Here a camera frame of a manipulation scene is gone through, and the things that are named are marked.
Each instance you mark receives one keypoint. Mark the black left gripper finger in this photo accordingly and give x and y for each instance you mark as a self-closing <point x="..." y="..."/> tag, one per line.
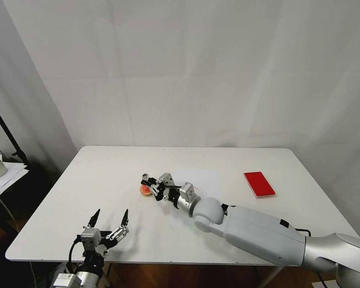
<point x="124" y="220"/>
<point x="94" y="218"/>

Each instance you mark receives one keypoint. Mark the stack of white papers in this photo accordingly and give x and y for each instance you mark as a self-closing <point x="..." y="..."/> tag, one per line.
<point x="12" y="175"/>

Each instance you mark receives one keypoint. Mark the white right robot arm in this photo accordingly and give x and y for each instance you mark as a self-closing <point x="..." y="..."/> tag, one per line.
<point x="258" y="231"/>

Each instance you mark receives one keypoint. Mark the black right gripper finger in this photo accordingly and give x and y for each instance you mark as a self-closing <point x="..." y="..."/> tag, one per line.
<point x="157" y="192"/>
<point x="151" y="181"/>

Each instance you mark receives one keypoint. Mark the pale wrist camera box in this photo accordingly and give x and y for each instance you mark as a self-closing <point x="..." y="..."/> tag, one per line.
<point x="90" y="237"/>
<point x="167" y="180"/>

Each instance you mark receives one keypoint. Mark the rectangular red ink pad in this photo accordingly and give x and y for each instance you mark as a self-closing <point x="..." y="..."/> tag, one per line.
<point x="259" y="184"/>

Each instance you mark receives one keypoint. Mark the white table leg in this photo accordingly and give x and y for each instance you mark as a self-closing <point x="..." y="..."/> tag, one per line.
<point x="273" y="276"/>

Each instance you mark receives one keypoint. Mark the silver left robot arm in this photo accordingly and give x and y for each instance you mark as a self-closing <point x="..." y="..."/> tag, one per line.
<point x="78" y="280"/>

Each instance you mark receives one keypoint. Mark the round red ink pad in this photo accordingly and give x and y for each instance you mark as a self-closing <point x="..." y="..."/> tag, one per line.
<point x="144" y="191"/>

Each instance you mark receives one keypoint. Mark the black stand pole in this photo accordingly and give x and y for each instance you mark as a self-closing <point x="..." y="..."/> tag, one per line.
<point x="6" y="132"/>

